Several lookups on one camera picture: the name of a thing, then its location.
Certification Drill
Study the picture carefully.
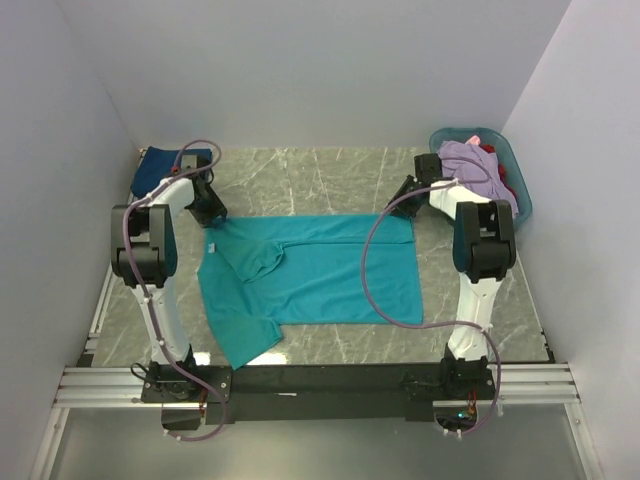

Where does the teal t-shirt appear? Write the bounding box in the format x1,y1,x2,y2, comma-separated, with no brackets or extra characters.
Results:
197,214,423,369

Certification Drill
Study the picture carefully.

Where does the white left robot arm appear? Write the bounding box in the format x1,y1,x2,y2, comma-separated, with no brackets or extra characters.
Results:
110,176,227,402

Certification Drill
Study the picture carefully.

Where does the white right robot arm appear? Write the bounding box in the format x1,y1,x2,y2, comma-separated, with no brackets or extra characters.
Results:
390,175,516,399

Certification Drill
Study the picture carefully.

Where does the folded navy blue t-shirt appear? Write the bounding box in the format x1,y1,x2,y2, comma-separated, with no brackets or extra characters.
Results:
129,145,214,199

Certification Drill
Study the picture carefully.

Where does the lavender t-shirt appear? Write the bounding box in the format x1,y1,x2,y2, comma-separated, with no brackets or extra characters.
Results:
437,141,517,205

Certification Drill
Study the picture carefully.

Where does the pink garment in basket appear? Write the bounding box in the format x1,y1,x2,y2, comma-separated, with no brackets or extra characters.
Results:
466,135,482,146

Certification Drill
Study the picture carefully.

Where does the red garment in basket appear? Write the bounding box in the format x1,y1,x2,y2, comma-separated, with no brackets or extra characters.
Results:
480,144,517,199

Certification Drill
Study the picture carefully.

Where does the teal plastic laundry basket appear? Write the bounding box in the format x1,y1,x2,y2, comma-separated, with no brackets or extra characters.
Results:
429,127,533,230

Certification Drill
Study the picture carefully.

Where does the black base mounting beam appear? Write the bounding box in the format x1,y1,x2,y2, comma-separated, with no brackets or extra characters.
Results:
136,362,500,430

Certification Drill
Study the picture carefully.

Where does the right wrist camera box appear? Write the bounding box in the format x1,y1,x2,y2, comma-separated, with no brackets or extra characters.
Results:
414,153,444,186

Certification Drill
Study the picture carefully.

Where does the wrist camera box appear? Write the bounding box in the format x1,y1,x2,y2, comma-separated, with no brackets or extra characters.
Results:
414,153,444,186
174,152,214,183

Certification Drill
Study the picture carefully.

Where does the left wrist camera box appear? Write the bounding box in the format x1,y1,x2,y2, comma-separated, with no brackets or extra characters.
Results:
174,152,214,183

